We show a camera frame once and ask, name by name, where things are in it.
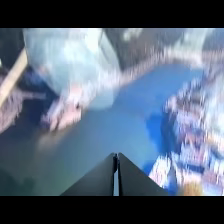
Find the dark grey garment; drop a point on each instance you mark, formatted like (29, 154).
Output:
(146, 50)

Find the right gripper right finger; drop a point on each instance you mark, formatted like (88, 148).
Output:
(135, 181)

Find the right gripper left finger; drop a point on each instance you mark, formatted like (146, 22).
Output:
(100, 180)

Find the pale blue garment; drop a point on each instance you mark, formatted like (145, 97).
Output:
(70, 60)

